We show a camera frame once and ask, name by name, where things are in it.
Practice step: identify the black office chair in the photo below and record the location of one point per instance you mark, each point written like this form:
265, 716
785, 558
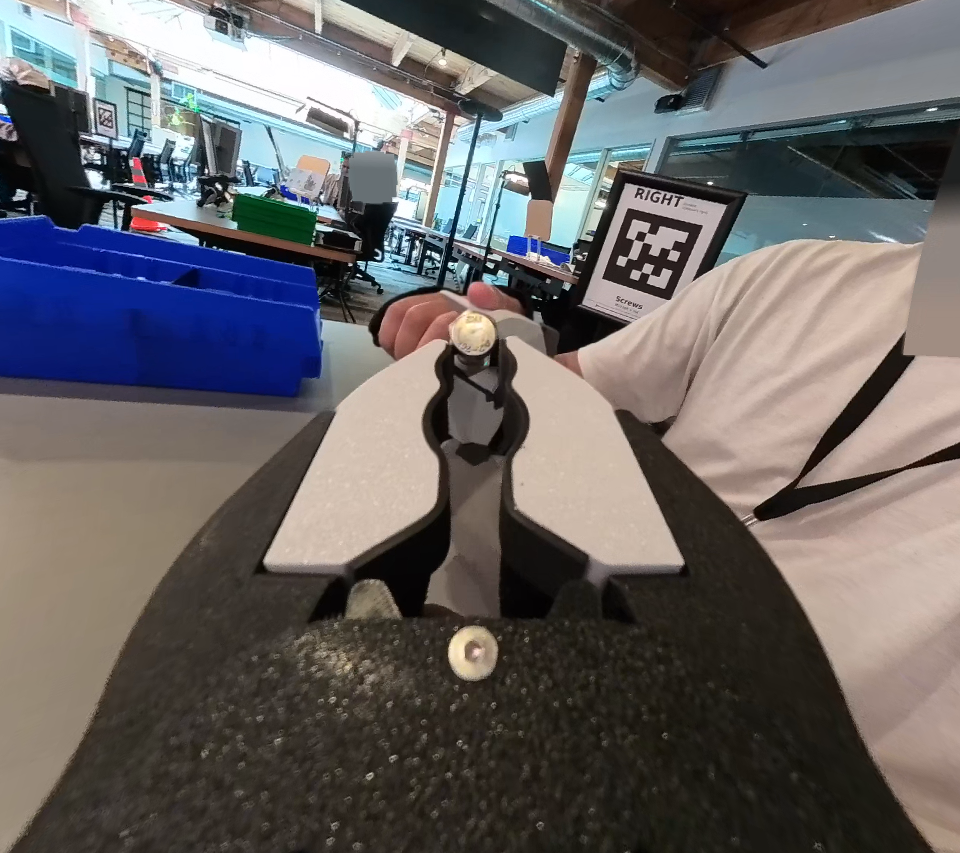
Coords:
45, 148

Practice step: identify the ceiling projector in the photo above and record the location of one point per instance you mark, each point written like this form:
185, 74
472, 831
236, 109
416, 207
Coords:
225, 24

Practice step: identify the steel hex bolt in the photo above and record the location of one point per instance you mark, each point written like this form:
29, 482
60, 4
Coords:
472, 334

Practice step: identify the black monitor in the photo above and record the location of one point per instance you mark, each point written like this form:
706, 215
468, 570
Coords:
221, 144

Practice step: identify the person in white shirt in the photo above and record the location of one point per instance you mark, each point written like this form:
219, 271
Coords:
787, 380

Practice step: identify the small document stand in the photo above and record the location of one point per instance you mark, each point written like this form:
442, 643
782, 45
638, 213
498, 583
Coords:
307, 174

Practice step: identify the wooden desk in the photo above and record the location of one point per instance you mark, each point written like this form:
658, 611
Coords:
187, 223
525, 264

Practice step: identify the person's right forearm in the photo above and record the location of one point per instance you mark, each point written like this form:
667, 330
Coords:
570, 364

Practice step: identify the green plastic bin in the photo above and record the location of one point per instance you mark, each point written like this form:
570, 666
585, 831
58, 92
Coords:
274, 219

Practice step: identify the blue plastic bin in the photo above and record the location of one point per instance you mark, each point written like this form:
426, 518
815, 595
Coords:
150, 328
517, 245

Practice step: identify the person's right hand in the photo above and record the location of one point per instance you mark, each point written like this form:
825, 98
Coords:
412, 328

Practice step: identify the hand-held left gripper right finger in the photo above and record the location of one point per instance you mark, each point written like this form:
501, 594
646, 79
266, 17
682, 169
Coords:
592, 478

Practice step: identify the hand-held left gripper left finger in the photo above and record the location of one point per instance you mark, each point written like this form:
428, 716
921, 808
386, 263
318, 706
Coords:
352, 478

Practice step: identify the orange traffic cone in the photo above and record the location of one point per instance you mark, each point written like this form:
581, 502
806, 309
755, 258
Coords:
139, 174

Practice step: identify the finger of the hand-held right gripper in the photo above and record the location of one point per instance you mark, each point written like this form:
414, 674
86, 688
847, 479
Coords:
521, 329
476, 414

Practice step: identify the framed marker sign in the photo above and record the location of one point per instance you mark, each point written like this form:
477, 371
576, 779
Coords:
600, 283

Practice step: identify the black floor lamp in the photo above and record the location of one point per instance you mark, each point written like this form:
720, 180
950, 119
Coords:
478, 110

